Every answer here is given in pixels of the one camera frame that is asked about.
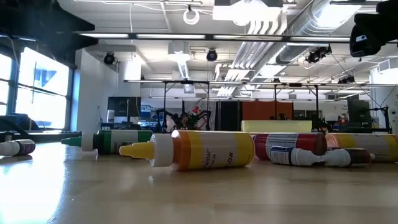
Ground large yellow food coloring bottle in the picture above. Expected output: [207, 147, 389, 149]
[325, 133, 398, 163]
[119, 129, 256, 171]

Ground large red food coloring bottle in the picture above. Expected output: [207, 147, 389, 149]
[253, 133, 327, 161]

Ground large green food coloring bottle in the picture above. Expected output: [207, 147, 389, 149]
[61, 129, 153, 156]

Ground dark background monitor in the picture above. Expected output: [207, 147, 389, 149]
[347, 99, 371, 124]

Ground black background stand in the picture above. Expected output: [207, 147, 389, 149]
[369, 105, 392, 134]

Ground small maroon-label dropper bottle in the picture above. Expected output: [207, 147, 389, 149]
[322, 147, 376, 168]

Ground orange partition panel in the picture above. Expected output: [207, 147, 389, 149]
[242, 101, 294, 121]

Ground yellow translucent plastic bin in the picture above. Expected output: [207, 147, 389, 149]
[241, 120, 313, 134]

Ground small blue-label dropper bottle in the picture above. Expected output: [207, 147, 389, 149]
[269, 146, 323, 167]

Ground black partition panel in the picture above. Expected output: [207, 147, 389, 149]
[219, 101, 242, 131]

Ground long ceiling light strip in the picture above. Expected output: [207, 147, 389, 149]
[77, 32, 352, 44]

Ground black background robot arms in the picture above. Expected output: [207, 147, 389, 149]
[156, 108, 212, 131]

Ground large bright window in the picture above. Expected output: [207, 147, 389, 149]
[0, 46, 72, 131]

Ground dark bulky background object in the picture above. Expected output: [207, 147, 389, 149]
[0, 113, 41, 132]

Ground small purple-label dropper bottle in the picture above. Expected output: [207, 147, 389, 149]
[0, 139, 36, 157]

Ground white wall air vent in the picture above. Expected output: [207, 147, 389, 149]
[377, 58, 398, 73]

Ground black ceiling-mounted camera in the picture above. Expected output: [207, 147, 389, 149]
[306, 45, 333, 64]
[338, 75, 356, 85]

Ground silver spiral ventilation duct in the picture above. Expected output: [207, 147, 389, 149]
[248, 0, 361, 78]

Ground black background rig frame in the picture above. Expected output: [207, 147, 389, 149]
[273, 82, 320, 131]
[161, 80, 212, 131]

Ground white coiled ceiling cable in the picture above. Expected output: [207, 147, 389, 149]
[182, 6, 200, 26]

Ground black aluminium table frame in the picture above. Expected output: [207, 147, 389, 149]
[0, 130, 83, 144]

